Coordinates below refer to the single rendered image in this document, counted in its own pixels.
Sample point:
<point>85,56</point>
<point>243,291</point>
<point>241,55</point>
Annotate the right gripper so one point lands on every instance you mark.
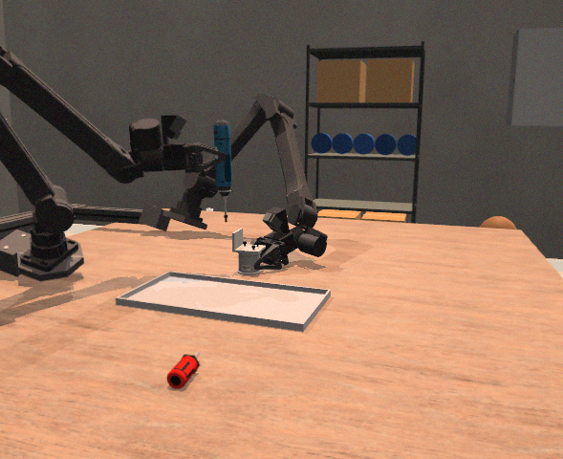
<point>196,160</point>

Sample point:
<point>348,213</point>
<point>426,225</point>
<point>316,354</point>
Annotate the grey cylinder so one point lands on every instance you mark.
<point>246,263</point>

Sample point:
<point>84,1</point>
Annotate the blue screwdriver barrel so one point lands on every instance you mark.
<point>223,169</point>

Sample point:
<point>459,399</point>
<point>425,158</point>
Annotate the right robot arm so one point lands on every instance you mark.
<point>53,210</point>

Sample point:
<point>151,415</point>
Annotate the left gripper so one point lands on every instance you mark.
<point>274,254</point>

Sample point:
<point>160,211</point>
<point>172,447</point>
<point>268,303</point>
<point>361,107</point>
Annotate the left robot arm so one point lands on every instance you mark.
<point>310,241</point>

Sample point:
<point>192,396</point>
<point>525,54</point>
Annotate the beige metal bracket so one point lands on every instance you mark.
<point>238,246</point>

